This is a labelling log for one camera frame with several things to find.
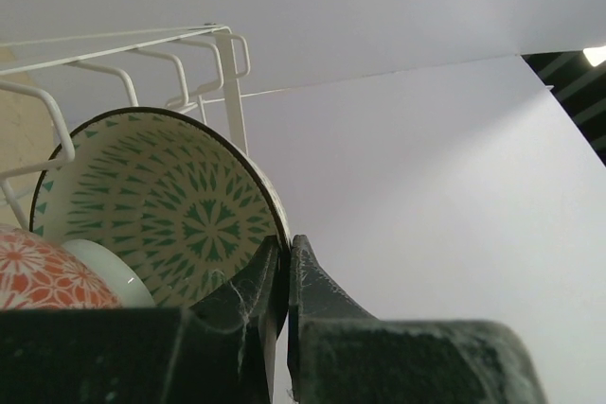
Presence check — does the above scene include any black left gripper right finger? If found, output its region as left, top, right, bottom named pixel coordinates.
left=287, top=235, right=547, bottom=403

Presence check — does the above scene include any white bowl green pattern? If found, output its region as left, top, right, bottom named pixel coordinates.
left=28, top=106, right=292, bottom=329

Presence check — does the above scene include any orange floral pattern bowl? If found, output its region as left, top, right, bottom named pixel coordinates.
left=1, top=224, right=155, bottom=310

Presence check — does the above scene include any white wire dish rack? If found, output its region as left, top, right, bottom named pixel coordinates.
left=1, top=24, right=250, bottom=228

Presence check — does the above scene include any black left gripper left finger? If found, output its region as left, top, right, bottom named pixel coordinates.
left=1, top=237, right=279, bottom=403

